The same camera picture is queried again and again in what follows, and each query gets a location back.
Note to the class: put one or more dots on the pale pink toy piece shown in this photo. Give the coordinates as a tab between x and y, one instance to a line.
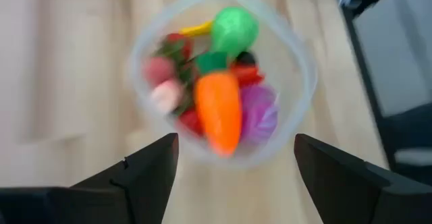
167	96

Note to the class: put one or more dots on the red toy strawberry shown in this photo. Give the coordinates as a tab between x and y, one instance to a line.
177	47

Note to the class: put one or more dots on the small red green toy fruit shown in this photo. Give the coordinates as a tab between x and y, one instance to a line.
190	121

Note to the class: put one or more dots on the orange toy carrot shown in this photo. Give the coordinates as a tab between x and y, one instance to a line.
219	109

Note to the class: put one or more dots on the clear plastic tupperware bowl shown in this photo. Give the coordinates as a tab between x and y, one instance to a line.
293	82

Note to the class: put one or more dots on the yellow toy pepper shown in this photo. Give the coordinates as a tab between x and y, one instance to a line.
195	29

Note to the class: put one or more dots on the black metal table frame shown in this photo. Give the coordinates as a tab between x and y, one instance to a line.
368	82

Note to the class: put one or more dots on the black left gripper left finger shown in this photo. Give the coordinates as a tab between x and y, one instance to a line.
135	190

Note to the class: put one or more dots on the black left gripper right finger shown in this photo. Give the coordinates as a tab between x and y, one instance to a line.
354	193

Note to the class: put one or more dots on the pink-red toy fruit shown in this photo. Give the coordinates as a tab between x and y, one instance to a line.
157	70

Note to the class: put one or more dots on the purple toy cabbage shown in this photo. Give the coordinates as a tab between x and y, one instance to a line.
260	112

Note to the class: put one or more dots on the red toy chili pepper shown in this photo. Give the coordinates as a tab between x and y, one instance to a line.
248	75

